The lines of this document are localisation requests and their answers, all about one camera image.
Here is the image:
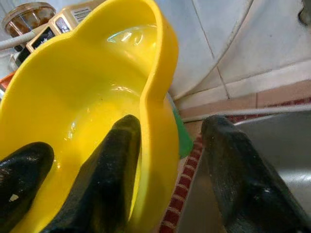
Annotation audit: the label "thin white wall hose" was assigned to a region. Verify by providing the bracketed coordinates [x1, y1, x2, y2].
[170, 0, 255, 100]

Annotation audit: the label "beige wall faucet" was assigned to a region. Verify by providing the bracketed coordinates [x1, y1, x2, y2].
[297, 0, 311, 25]

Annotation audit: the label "thick white hose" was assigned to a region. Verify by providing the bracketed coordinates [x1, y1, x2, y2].
[0, 31, 36, 49]

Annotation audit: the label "green dish soap bottle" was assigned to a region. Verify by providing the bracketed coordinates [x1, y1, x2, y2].
[166, 93, 195, 160]

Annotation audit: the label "yellow plastic bowl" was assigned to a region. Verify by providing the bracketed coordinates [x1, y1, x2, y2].
[0, 0, 180, 233]

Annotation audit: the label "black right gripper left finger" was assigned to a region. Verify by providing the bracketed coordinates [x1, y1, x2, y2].
[42, 114, 142, 233]

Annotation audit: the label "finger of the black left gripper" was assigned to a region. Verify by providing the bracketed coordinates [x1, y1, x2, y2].
[0, 142, 54, 233]

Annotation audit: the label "beige water ionizer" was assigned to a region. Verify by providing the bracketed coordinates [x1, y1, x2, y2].
[25, 6, 94, 53]

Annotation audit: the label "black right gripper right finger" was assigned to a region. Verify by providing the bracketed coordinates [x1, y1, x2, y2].
[201, 115, 311, 233]

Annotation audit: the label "steel sink basin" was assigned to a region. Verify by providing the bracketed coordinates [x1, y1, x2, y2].
[181, 110, 311, 233]

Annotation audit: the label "clear jar brown contents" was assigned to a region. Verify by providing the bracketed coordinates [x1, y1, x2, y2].
[1, 1, 56, 37]

